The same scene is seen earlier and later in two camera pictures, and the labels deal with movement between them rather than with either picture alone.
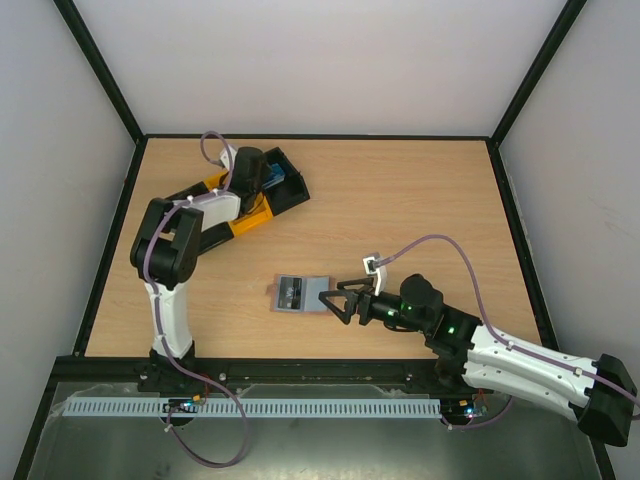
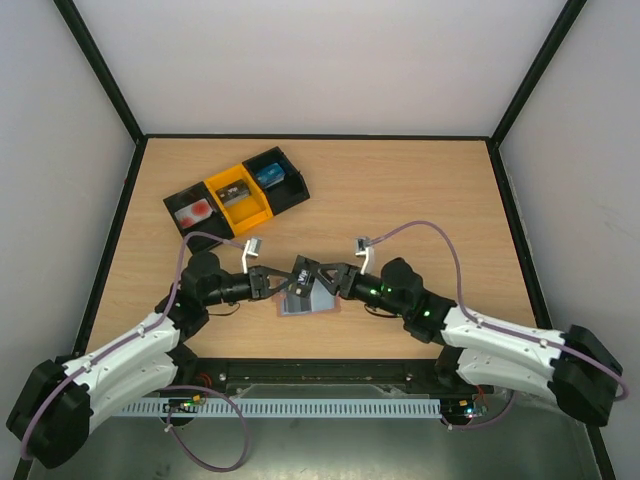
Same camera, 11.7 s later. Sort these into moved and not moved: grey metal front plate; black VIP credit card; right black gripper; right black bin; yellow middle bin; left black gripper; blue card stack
Moved: right black gripper; left black gripper; black VIP credit card
Not moved: grey metal front plate; blue card stack; yellow middle bin; right black bin
